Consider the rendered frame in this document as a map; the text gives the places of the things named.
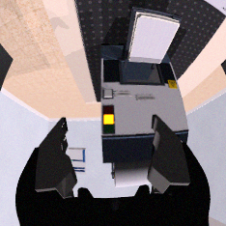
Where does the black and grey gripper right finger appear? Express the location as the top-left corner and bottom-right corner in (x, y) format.
(147, 114), (211, 226)

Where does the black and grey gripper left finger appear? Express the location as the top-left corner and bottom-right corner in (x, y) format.
(15, 117), (77, 226)

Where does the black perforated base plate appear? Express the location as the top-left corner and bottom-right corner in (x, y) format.
(74, 0), (226, 102)

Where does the white multi-well plate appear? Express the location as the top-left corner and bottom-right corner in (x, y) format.
(127, 12), (180, 62)

